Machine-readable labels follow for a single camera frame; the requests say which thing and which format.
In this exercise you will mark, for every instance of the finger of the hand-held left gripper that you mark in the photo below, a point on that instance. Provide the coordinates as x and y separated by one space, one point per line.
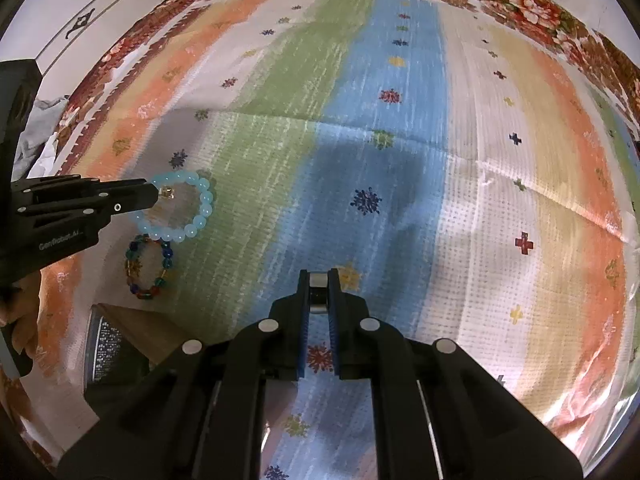
125 186
130 202

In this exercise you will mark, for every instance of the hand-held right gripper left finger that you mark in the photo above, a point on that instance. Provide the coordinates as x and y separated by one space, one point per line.
301 340

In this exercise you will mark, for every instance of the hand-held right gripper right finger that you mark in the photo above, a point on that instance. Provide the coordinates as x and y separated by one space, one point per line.
334 340

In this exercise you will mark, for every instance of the rectangular metal tin box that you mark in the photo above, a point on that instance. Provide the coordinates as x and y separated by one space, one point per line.
107 355

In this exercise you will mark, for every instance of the person's left hand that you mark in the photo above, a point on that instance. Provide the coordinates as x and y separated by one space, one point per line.
25 305

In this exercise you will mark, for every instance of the white plastic bag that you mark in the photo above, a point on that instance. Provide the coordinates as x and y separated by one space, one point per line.
48 154

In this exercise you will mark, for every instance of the grey cloth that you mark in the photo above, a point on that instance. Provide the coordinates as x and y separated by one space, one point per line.
42 120

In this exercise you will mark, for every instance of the white wooden headboard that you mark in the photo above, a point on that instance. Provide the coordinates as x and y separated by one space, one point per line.
100 0

